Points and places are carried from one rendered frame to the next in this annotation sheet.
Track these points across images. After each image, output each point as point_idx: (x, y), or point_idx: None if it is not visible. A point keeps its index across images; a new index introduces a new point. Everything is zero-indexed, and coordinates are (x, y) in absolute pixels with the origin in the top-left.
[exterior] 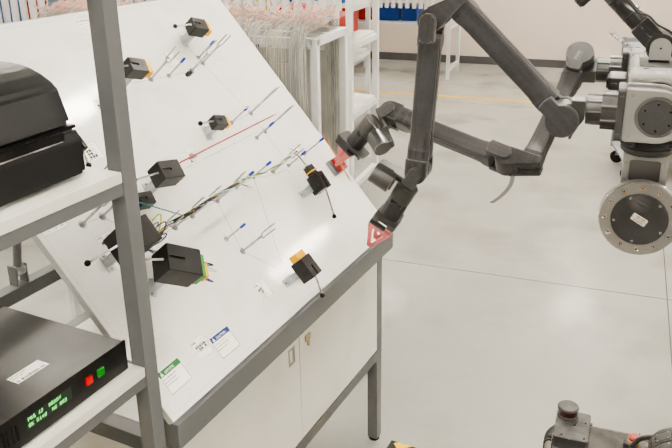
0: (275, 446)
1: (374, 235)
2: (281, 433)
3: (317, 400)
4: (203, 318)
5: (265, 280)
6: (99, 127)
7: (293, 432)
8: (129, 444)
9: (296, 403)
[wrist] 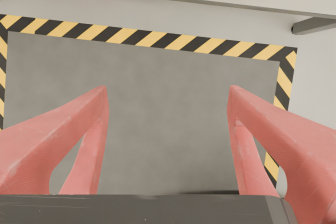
0: None
1: (233, 98)
2: None
3: None
4: None
5: None
6: None
7: None
8: None
9: None
